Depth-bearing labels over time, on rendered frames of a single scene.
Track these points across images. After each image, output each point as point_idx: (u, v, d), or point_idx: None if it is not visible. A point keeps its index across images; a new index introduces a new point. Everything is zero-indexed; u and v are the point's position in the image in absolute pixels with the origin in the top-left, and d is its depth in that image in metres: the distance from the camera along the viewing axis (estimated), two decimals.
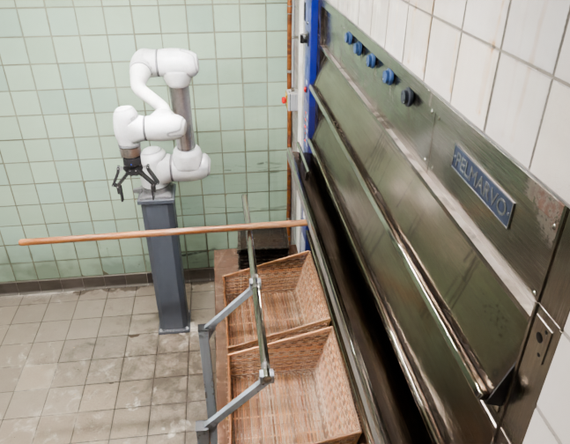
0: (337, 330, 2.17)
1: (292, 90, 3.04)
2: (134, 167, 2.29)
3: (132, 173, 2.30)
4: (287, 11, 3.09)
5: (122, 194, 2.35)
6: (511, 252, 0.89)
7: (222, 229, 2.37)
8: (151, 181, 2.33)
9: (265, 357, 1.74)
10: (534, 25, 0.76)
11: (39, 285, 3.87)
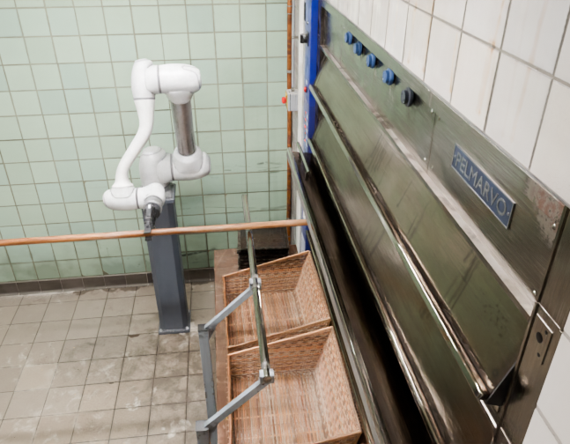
0: (337, 330, 2.17)
1: (292, 90, 3.04)
2: None
3: None
4: (287, 11, 3.09)
5: None
6: (511, 252, 0.89)
7: (165, 233, 2.34)
8: (145, 219, 2.38)
9: (265, 357, 1.74)
10: (534, 25, 0.76)
11: (39, 285, 3.87)
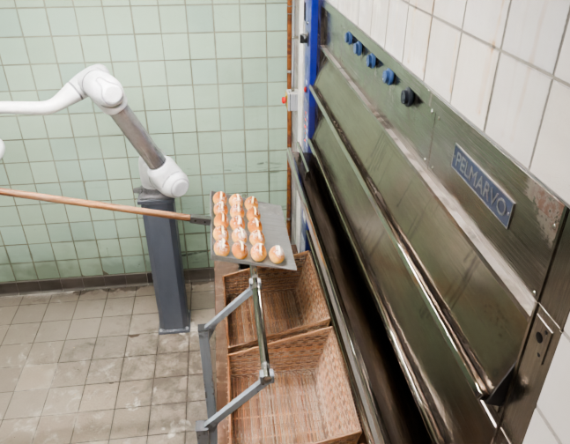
0: (337, 330, 2.17)
1: (292, 90, 3.04)
2: None
3: None
4: (287, 11, 3.09)
5: None
6: (511, 252, 0.89)
7: None
8: None
9: (265, 357, 1.74)
10: (534, 25, 0.76)
11: (39, 285, 3.87)
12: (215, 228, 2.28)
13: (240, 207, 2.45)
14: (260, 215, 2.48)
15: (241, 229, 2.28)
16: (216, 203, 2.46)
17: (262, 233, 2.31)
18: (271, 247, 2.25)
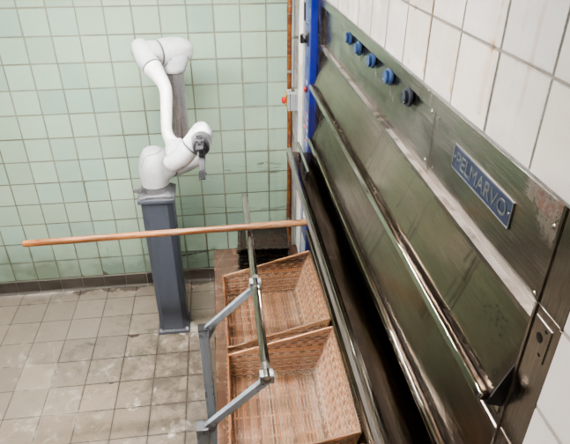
0: (337, 330, 2.17)
1: (292, 90, 3.04)
2: None
3: (198, 153, 2.38)
4: (287, 11, 3.09)
5: (200, 174, 2.33)
6: (511, 252, 0.89)
7: (226, 229, 2.37)
8: (196, 141, 2.31)
9: (265, 357, 1.74)
10: (534, 25, 0.76)
11: (39, 285, 3.87)
12: None
13: None
14: None
15: None
16: None
17: None
18: None
